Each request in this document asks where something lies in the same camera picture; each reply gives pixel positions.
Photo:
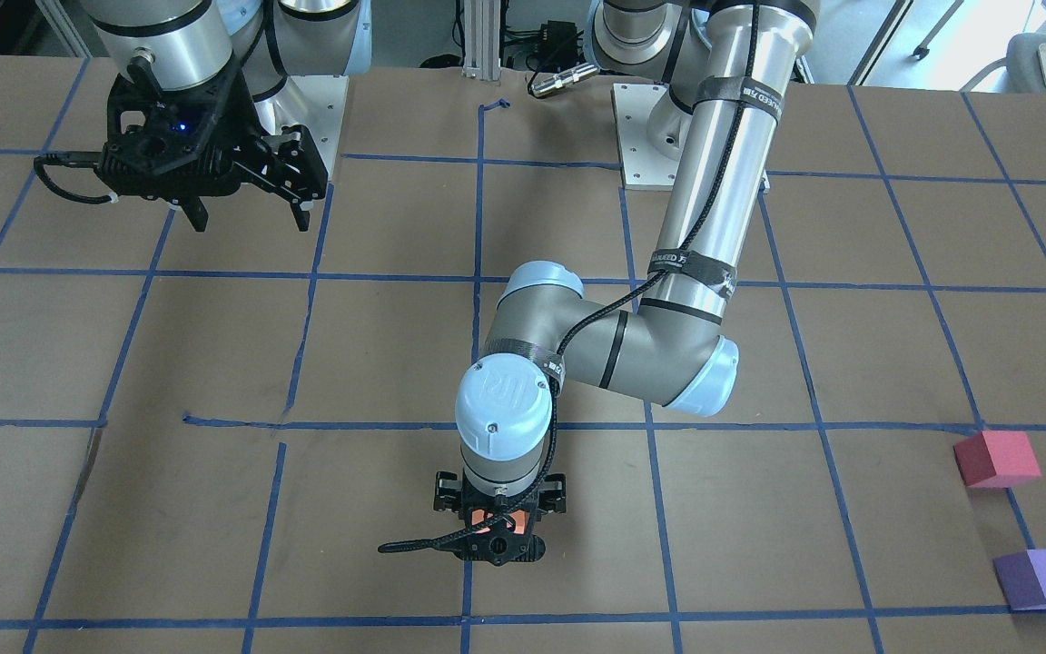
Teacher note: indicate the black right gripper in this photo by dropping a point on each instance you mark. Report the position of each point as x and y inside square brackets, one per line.
[249, 138]

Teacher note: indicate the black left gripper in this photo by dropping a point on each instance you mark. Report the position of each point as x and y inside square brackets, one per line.
[444, 491]

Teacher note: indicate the orange foam cube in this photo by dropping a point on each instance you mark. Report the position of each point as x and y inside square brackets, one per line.
[515, 523]

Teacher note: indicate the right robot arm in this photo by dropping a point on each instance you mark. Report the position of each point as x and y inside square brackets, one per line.
[173, 45]

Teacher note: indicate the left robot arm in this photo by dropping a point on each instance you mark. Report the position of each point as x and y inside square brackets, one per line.
[726, 66]

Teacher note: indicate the pink foam cube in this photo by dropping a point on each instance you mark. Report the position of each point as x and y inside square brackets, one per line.
[996, 459]

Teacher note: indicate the purple foam cube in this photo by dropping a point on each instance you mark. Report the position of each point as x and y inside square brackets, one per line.
[1022, 577]

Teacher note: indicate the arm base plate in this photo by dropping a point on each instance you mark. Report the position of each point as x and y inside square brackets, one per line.
[721, 143]
[316, 101]

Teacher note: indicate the aluminium frame post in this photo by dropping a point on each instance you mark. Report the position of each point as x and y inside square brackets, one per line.
[481, 40]

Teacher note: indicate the silver cable connector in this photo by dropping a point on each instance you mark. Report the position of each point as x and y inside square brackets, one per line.
[559, 81]

